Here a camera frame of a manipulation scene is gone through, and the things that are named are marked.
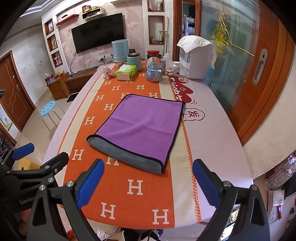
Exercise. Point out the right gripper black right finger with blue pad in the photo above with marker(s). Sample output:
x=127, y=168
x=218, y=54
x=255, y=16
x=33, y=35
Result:
x=251, y=222

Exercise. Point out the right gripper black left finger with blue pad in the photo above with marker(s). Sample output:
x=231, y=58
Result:
x=45, y=222

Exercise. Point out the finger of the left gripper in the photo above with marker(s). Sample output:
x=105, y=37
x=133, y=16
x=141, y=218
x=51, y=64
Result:
x=52, y=163
x=8, y=157

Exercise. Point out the purple and grey towel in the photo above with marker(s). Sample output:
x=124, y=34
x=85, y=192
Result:
x=141, y=132

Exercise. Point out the yellow stool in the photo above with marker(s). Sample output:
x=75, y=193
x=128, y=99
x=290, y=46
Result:
x=26, y=164

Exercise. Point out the brown wooden door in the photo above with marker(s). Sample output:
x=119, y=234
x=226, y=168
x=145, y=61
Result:
x=16, y=102

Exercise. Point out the orange H-pattern table runner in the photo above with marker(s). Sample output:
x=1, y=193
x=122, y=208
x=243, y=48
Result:
x=127, y=196

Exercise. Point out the blue plastic stool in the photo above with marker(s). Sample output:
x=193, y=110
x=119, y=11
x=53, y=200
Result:
x=47, y=109

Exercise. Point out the wooden tv cabinet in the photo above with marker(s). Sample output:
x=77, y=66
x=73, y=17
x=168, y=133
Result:
x=66, y=85

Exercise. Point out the white printed tablecloth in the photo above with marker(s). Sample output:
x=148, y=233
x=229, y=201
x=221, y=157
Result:
x=211, y=135

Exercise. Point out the pink plush toy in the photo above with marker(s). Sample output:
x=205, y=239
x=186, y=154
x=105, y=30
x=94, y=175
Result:
x=107, y=73

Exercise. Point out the green tissue pack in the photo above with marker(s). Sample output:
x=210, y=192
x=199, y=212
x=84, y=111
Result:
x=126, y=72

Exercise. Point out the teal canister brown lid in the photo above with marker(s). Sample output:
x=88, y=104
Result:
x=135, y=59

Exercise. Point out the light blue cylindrical bin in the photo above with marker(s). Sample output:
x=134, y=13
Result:
x=120, y=50

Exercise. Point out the blue castle snow globe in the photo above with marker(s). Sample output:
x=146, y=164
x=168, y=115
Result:
x=154, y=69

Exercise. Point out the red lidded jar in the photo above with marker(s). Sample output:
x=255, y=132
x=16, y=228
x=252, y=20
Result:
x=154, y=53

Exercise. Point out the metal tin can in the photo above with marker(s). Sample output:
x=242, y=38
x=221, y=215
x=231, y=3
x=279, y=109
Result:
x=163, y=66

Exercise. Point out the white plastic bottle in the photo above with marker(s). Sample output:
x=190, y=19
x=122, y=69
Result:
x=167, y=58

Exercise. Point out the white pill bottle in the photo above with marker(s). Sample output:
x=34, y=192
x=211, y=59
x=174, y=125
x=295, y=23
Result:
x=176, y=68

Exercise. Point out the wooden glass sliding door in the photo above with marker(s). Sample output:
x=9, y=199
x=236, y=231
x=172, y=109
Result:
x=247, y=87

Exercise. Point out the white appliance with cloth cover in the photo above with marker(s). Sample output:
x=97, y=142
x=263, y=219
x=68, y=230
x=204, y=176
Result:
x=197, y=55

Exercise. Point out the gold door ornament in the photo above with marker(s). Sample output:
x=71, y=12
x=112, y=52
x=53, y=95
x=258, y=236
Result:
x=221, y=37

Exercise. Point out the black wall television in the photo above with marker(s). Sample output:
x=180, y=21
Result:
x=99, y=32

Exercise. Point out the white wall shelf unit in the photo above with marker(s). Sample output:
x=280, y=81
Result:
x=54, y=44

